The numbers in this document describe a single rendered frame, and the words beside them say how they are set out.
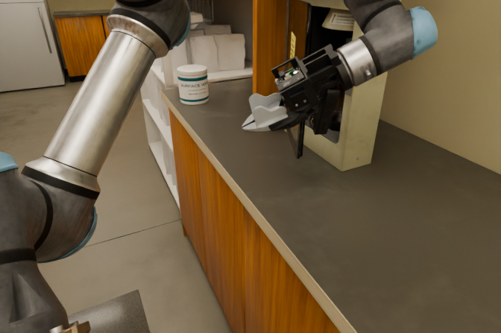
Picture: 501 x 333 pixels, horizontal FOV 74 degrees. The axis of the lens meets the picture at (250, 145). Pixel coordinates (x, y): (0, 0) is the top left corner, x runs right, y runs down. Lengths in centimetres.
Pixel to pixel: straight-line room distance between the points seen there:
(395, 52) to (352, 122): 37
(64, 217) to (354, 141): 73
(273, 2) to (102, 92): 71
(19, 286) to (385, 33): 60
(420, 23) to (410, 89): 74
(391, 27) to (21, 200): 59
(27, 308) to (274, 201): 57
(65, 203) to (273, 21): 84
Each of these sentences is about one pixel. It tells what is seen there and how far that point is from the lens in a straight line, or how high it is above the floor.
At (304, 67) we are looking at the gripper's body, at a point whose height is 131.
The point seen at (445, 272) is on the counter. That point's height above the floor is 94.
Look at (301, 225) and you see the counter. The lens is 79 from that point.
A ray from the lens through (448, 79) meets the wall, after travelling 126.
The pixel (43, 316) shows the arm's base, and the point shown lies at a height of 113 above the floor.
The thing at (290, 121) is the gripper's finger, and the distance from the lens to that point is 61.
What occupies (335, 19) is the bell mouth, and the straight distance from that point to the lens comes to 98.
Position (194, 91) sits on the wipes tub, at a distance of 147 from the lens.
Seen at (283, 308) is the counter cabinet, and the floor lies 69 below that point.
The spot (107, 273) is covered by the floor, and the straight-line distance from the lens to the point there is 210.
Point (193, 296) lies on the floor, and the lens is 187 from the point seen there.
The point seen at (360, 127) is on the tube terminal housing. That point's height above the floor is 107.
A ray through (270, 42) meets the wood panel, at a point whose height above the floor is 125.
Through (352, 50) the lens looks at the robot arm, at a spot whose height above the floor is 133.
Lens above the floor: 144
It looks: 27 degrees down
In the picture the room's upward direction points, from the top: straight up
